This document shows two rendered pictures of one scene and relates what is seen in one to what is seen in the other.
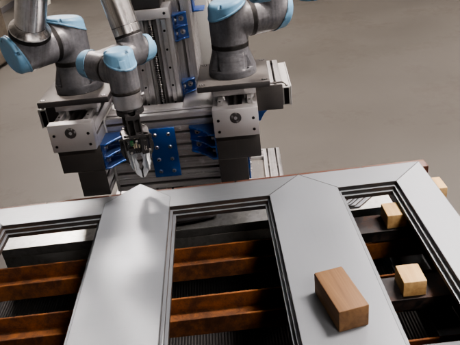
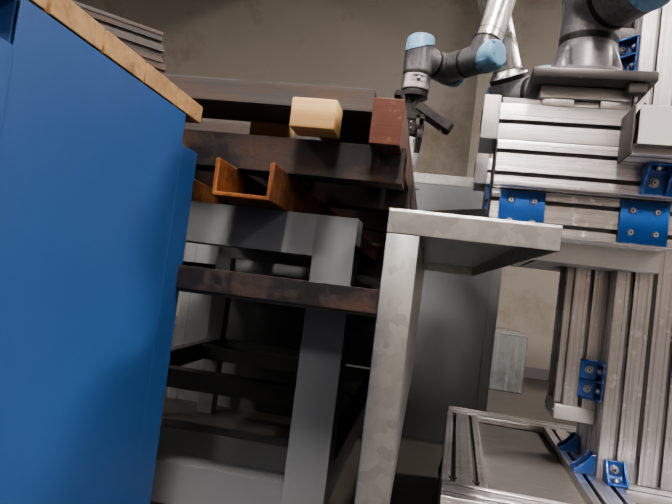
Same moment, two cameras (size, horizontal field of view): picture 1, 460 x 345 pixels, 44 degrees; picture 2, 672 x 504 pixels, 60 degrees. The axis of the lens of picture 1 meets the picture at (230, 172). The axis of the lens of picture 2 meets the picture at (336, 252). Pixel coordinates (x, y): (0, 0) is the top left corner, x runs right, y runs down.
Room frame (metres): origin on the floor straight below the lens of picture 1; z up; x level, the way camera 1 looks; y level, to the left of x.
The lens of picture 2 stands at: (1.45, -1.29, 0.59)
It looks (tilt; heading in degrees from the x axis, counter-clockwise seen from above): 2 degrees up; 99
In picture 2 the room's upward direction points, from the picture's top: 7 degrees clockwise
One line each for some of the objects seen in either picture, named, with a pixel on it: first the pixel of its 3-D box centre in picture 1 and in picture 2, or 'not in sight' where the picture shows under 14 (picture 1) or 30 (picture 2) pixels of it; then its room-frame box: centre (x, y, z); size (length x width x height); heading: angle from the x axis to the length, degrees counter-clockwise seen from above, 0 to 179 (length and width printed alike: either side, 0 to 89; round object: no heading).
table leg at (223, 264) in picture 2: not in sight; (217, 326); (0.66, 0.96, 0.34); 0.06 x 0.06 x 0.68; 0
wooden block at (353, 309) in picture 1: (340, 298); not in sight; (0.82, -0.18, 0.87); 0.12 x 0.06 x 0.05; 11
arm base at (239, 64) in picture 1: (231, 57); (585, 65); (1.73, -0.05, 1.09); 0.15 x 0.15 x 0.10
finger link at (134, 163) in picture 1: (135, 165); not in sight; (1.36, 0.25, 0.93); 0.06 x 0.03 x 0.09; 13
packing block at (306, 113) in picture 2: (433, 189); (316, 118); (1.28, -0.54, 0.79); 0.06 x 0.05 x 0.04; 0
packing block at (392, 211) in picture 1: (393, 215); (271, 138); (1.19, -0.40, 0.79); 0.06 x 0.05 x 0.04; 0
